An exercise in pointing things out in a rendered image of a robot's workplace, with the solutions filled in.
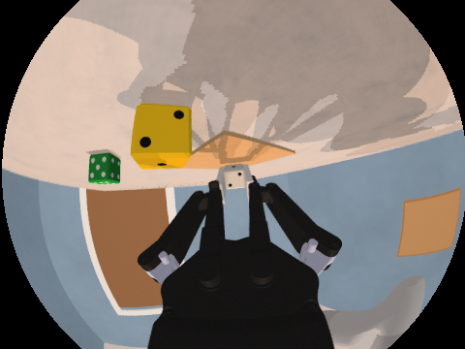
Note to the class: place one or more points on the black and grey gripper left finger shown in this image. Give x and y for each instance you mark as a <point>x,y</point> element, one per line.
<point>166,254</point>

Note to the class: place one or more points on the tan square mat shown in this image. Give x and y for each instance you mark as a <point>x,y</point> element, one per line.
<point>228,148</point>

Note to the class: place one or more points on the green die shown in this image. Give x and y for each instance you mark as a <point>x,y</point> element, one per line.
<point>104,168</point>

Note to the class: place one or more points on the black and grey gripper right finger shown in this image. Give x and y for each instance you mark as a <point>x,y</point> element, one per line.
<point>317,248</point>

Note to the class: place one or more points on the white die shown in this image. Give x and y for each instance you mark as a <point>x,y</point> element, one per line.
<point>234,176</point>

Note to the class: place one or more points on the yellow die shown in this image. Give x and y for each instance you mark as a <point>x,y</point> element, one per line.
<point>162,136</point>

